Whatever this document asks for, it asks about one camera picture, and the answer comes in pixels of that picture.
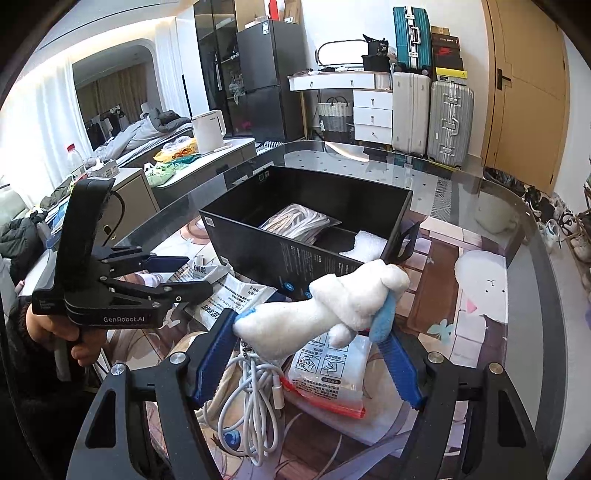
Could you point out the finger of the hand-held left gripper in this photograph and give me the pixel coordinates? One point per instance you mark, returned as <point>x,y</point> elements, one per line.
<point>168,264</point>
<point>189,290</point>

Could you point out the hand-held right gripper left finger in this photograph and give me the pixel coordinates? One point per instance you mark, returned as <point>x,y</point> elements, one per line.
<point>217,355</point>

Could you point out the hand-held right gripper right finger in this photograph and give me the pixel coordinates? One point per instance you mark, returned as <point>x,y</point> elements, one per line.
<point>401,374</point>

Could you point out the small white printed packet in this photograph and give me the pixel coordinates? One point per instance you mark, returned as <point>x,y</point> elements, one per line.
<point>198,272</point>

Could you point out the large white printed packet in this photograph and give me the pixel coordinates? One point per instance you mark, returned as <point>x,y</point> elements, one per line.
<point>235,297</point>

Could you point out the red-sealed zip bag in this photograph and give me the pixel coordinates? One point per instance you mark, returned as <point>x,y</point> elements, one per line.
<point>323,374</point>

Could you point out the black cardboard box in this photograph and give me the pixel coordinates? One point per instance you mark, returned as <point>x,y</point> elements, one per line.
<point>258,249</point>

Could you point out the white and blue plush toy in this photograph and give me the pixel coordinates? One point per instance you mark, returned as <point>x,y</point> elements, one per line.
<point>332,300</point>

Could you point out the person's left hand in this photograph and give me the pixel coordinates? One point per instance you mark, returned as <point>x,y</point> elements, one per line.
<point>90,344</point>

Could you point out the black jacket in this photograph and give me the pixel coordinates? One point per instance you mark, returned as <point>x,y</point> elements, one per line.
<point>23,240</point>

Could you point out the white side table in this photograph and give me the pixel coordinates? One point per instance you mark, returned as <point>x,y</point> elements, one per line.
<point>134,194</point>

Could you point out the green plastic bag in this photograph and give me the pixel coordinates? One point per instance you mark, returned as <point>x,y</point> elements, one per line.
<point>159,174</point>

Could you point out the red-capped water bottle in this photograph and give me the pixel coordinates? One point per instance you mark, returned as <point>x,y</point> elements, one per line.
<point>74,161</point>

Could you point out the white low cabinet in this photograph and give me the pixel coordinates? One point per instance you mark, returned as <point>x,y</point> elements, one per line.
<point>207,170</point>

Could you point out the printed table mat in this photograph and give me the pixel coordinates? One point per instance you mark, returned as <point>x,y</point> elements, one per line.
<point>471,286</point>

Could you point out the yellow snack bag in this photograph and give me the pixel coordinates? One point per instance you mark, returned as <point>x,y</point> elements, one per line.
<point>178,150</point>

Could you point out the bed with grey duvet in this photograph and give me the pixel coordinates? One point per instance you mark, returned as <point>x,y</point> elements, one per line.
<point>134,136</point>

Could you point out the white electric kettle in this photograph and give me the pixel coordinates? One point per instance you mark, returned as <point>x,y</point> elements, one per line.
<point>205,131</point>

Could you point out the white sheer curtain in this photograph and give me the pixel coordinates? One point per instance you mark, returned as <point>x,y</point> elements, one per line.
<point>173,69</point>
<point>41,120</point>

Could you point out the hanging clothes rack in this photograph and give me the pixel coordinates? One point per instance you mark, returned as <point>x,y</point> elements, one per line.
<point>108,120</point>

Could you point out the dark glass cabinet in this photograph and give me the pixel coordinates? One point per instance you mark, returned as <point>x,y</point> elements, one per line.
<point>214,60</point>

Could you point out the black refrigerator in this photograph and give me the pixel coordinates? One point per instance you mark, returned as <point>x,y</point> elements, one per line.
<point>268,69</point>

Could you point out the woven basket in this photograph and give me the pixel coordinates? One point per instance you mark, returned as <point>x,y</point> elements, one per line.
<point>334,117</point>

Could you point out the wooden shoe rack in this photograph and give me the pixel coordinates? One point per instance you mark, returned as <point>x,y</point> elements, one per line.
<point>579,240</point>

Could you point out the white vanity desk with drawers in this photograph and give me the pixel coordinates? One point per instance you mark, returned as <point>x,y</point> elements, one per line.
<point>371,115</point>

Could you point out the silver suitcase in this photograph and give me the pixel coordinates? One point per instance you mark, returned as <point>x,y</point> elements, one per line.
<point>450,122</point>

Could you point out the white suitcase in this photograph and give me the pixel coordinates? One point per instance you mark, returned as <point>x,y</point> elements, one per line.
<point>410,115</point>

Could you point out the oval mirror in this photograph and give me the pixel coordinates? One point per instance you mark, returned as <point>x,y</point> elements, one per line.
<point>341,53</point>

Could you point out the black bag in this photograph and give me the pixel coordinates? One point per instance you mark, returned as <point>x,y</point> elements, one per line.
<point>375,57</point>

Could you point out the wooden door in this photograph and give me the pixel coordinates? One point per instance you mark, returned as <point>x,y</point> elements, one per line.
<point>526,92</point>

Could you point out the black and red shoe box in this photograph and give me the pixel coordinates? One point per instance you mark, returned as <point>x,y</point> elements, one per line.
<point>447,46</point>

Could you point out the teal suitcase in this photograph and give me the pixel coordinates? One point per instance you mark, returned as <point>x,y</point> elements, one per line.
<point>411,37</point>

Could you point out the brown-lidded box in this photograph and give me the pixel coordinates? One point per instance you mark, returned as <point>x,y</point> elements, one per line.
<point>445,31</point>

